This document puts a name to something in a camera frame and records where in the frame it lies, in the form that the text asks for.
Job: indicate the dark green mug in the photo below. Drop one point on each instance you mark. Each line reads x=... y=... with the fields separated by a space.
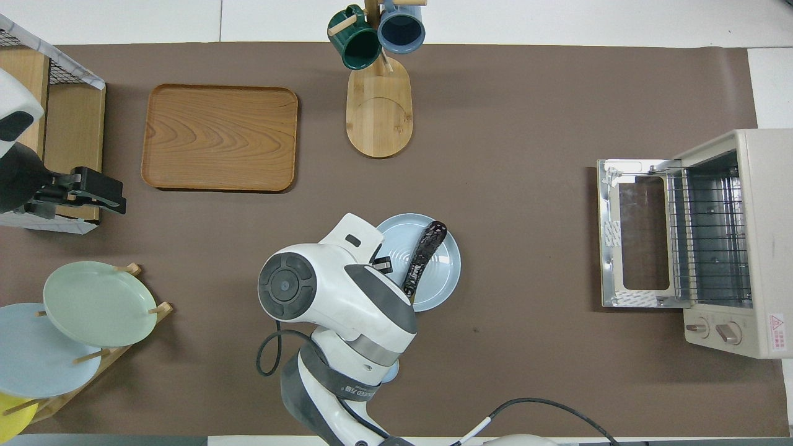
x=356 y=43

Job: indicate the pale blue racked plate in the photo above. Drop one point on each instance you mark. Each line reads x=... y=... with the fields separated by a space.
x=37 y=359

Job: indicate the toaster oven glass door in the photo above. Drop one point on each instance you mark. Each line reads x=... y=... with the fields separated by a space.
x=641 y=235

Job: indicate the blue mug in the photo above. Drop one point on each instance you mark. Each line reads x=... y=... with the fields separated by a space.
x=401 y=31

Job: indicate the yellow plate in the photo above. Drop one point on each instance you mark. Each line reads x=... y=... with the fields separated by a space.
x=12 y=421

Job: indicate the wooden plate rack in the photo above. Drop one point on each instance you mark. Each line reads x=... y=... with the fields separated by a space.
x=165 y=308

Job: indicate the wooden mug tree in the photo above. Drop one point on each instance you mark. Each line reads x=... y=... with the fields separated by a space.
x=379 y=118

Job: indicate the light blue round plate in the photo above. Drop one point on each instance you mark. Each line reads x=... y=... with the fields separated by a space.
x=443 y=272

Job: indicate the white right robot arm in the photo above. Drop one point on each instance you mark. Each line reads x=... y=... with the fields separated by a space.
x=347 y=310

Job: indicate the brown table mat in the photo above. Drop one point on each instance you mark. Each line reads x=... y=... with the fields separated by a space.
x=495 y=93

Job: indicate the oven control knob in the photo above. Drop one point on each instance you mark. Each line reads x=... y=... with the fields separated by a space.
x=697 y=327
x=728 y=333

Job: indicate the beige toaster oven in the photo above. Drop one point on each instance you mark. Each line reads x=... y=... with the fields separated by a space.
x=768 y=217

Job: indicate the pale green plate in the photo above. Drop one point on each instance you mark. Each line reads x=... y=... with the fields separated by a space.
x=99 y=303

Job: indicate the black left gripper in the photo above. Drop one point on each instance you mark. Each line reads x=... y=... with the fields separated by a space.
x=21 y=179

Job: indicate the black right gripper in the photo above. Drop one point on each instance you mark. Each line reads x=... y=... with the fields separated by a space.
x=377 y=253

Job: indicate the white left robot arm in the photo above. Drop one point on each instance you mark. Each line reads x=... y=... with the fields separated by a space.
x=15 y=105

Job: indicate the wooden serving tray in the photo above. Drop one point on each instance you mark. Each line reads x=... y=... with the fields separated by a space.
x=220 y=136

